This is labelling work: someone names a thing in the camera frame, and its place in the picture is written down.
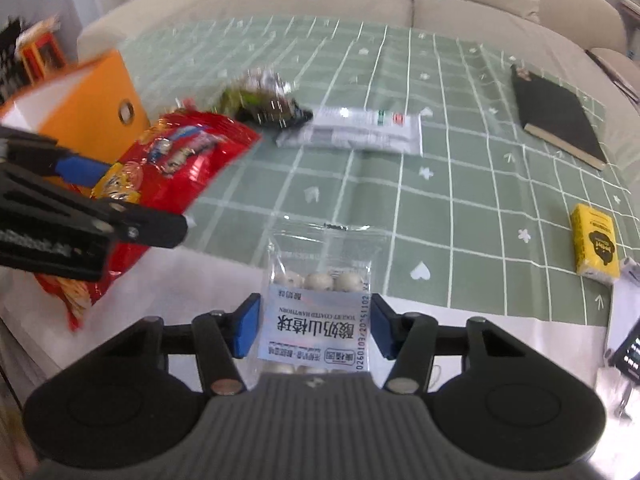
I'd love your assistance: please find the red fries snack bag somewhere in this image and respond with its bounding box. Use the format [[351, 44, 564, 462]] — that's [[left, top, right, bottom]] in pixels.
[[35, 274, 94, 332]]

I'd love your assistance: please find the black green snack bag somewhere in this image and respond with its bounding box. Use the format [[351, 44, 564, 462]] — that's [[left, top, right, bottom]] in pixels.
[[213, 87, 314, 130]]

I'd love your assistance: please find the clear cake snack pack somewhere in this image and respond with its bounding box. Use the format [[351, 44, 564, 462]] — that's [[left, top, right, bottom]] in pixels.
[[234, 67, 292, 98]]

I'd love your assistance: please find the yogurt hawthorn balls pack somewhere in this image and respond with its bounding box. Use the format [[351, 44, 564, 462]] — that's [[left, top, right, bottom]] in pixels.
[[255, 218, 390, 374]]

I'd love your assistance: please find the silver white sachet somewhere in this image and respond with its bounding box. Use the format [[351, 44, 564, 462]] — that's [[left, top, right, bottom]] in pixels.
[[276, 106, 423, 156]]

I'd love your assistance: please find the orange cardboard box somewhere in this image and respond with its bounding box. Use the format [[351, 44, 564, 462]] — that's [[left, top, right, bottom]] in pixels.
[[1, 51, 150, 196]]

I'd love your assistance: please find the red orange stool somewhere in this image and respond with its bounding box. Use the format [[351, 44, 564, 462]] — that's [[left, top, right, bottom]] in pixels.
[[18, 32, 66, 84]]

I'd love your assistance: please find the phone on white stand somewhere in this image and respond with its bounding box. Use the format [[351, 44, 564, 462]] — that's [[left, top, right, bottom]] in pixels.
[[596, 257, 639, 422]]

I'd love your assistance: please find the yellow tissue pack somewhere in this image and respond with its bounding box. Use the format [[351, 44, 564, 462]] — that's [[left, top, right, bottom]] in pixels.
[[570, 204, 620, 285]]

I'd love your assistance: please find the green checked tablecloth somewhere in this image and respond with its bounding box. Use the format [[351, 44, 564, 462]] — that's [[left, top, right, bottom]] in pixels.
[[119, 16, 639, 326]]

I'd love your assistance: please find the black notebook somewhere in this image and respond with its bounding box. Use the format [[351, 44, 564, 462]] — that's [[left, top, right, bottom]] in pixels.
[[511, 64, 608, 171]]

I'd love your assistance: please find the dark book on sofa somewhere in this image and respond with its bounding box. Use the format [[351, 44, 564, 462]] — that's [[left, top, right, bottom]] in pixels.
[[586, 48, 640, 106]]

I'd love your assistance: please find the beige sofa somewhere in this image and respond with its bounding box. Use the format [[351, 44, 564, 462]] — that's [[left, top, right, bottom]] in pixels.
[[77, 0, 639, 133]]

